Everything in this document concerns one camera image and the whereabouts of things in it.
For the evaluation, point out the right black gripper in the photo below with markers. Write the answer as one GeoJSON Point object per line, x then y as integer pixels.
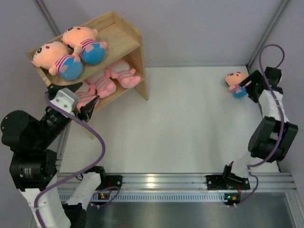
{"type": "Point", "coordinates": [255, 77]}

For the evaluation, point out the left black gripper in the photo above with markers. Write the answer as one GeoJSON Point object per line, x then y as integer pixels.
{"type": "Point", "coordinates": [86, 110]}

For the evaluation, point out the pink striped plush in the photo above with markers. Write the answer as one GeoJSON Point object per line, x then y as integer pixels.
{"type": "Point", "coordinates": [123, 73]}
{"type": "Point", "coordinates": [102, 84]}
{"type": "Point", "coordinates": [86, 93]}

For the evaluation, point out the boy plush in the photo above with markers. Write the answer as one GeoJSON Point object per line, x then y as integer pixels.
{"type": "Point", "coordinates": [83, 39]}
{"type": "Point", "coordinates": [56, 59]}
{"type": "Point", "coordinates": [233, 80]}

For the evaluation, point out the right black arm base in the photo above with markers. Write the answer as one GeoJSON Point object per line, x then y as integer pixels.
{"type": "Point", "coordinates": [223, 183]}

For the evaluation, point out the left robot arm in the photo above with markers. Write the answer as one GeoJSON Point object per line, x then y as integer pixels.
{"type": "Point", "coordinates": [33, 165]}

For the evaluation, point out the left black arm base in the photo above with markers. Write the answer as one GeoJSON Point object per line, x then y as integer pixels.
{"type": "Point", "coordinates": [110, 181]}

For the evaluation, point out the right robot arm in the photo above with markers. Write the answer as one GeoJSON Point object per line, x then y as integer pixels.
{"type": "Point", "coordinates": [274, 135]}

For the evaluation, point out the wooden two-tier shelf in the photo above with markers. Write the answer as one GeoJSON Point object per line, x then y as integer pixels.
{"type": "Point", "coordinates": [124, 42]}

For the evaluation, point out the aluminium mounting rail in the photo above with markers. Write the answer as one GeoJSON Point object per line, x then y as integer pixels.
{"type": "Point", "coordinates": [195, 182]}

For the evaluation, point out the slotted white cable duct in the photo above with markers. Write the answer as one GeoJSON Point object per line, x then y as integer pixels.
{"type": "Point", "coordinates": [159, 197]}

